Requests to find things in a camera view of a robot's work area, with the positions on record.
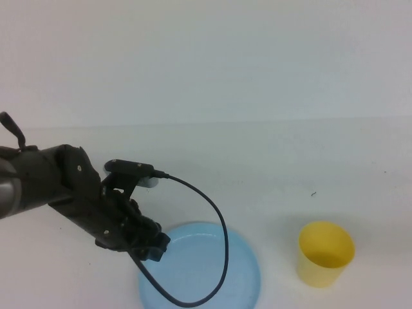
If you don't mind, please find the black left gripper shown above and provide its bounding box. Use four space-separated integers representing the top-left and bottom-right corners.
48 182 171 262

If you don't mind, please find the light blue round plate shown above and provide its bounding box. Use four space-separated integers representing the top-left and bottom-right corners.
138 220 261 309

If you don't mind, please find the yellow plastic cup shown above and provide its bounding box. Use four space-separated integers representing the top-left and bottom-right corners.
297 220 356 288

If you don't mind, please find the black camera cable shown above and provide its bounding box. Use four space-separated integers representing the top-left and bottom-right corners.
128 171 230 307

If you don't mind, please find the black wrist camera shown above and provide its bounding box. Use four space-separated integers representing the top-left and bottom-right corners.
103 158 159 202

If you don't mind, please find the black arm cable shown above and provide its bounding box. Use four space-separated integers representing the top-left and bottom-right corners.
0 111 38 155

